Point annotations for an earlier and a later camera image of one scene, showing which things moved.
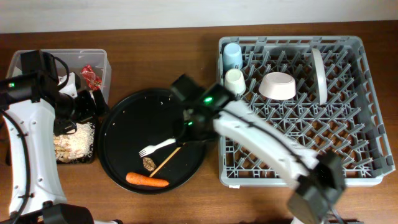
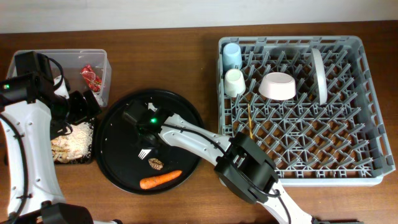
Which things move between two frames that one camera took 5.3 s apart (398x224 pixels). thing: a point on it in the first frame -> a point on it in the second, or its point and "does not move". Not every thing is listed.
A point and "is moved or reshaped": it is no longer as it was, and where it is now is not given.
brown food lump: [148, 163] -> [155, 163]
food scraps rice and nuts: [75, 145] does not move
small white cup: [234, 79] does not move
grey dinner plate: [321, 75] does not move
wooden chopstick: [165, 161] is moved or reshaped
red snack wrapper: [92, 79] does not move
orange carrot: [137, 179] -> [152, 182]
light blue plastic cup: [232, 56] does not move
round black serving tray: [138, 150] does not move
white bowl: [277, 86] does not move
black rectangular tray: [89, 159] does not move
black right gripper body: [190, 128] -> [143, 140]
